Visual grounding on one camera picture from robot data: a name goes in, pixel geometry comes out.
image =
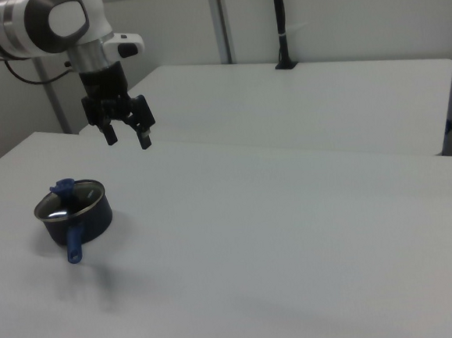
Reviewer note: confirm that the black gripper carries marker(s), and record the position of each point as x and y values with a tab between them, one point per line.
104	86

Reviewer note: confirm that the glass lid with blue knob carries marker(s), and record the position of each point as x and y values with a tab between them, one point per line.
83	196

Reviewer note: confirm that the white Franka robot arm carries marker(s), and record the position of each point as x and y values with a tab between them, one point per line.
23	24

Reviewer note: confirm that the silver partition frame post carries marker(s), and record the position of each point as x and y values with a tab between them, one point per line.
220	20
54	104

